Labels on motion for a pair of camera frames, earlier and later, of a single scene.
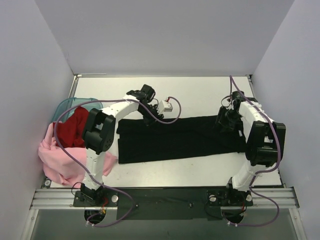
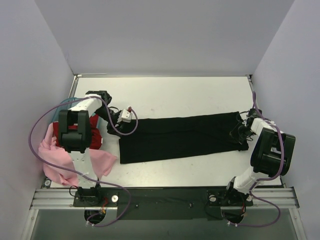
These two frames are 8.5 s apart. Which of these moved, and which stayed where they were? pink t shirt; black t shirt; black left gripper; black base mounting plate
Moved: black left gripper
Stayed: black base mounting plate; black t shirt; pink t shirt
